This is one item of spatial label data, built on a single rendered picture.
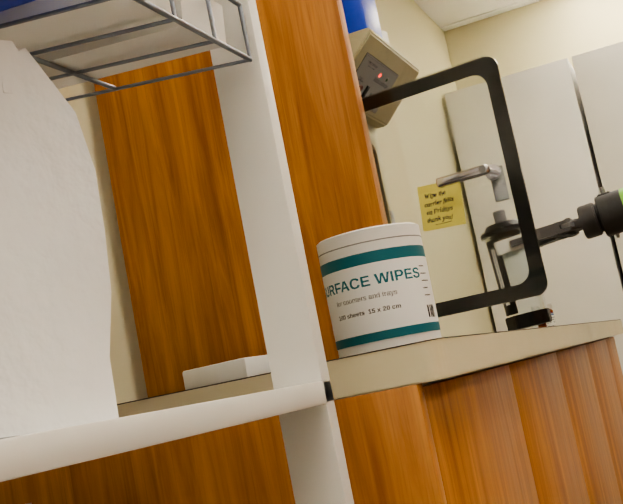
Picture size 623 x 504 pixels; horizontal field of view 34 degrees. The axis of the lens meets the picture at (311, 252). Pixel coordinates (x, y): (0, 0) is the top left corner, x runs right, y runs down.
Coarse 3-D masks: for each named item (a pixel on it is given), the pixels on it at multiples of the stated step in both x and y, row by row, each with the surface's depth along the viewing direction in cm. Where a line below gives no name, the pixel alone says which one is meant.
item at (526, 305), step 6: (522, 300) 222; (528, 300) 222; (534, 300) 222; (540, 300) 223; (522, 306) 222; (528, 306) 221; (534, 306) 222; (540, 306) 222; (546, 306) 224; (522, 312) 222
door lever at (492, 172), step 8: (472, 168) 160; (480, 168) 159; (488, 168) 159; (496, 168) 163; (448, 176) 162; (456, 176) 161; (464, 176) 160; (472, 176) 160; (480, 176) 160; (488, 176) 163; (496, 176) 163; (440, 184) 162; (448, 184) 162
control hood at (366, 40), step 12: (360, 36) 176; (372, 36) 177; (360, 48) 176; (372, 48) 180; (384, 48) 184; (360, 60) 179; (384, 60) 187; (396, 60) 192; (408, 60) 198; (396, 72) 195; (408, 72) 200; (396, 84) 198
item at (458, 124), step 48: (384, 96) 173; (432, 96) 169; (480, 96) 164; (384, 144) 173; (432, 144) 168; (480, 144) 164; (384, 192) 172; (480, 192) 164; (432, 240) 168; (480, 240) 164; (528, 240) 160; (432, 288) 168; (480, 288) 164; (528, 288) 160
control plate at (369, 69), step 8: (368, 56) 180; (360, 64) 179; (368, 64) 182; (376, 64) 185; (360, 72) 181; (368, 72) 184; (376, 72) 187; (384, 72) 190; (392, 72) 193; (360, 80) 183; (368, 80) 186; (376, 80) 189; (384, 80) 192; (392, 80) 195; (376, 88) 191; (384, 88) 194
